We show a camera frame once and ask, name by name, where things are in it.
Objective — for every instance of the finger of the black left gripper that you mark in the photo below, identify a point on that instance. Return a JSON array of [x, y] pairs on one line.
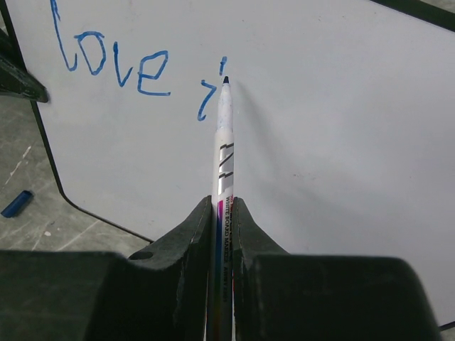
[[15, 80]]

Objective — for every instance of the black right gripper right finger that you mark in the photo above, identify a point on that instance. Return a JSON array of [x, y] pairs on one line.
[[283, 296]]

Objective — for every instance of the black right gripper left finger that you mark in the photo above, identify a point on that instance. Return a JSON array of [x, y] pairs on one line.
[[158, 293]]

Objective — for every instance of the blue marker cap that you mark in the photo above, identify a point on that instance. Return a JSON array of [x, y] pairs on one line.
[[18, 204]]

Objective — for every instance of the white whiteboard marker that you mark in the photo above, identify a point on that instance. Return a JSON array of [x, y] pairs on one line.
[[219, 308]]

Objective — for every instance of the white whiteboard with black frame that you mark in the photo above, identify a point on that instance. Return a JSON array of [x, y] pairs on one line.
[[344, 118]]

